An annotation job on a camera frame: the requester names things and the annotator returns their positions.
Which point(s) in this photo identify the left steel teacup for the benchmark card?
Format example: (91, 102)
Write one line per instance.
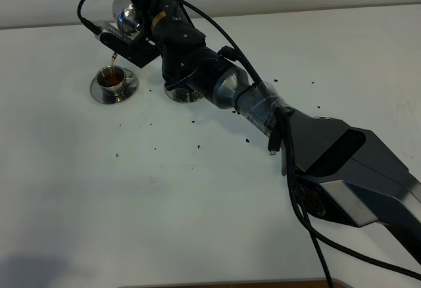
(115, 80)

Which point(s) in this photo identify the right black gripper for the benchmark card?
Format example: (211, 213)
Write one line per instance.
(169, 33)

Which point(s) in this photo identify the stainless steel teapot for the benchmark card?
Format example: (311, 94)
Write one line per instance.
(128, 21)

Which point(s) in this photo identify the right steel saucer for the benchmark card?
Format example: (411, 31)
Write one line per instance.
(183, 95)

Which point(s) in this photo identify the left steel saucer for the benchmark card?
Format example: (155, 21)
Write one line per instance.
(107, 99)

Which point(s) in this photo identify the steel teapot saucer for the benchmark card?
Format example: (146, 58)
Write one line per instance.
(324, 117)

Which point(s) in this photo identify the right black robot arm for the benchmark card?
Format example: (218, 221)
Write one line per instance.
(335, 172)

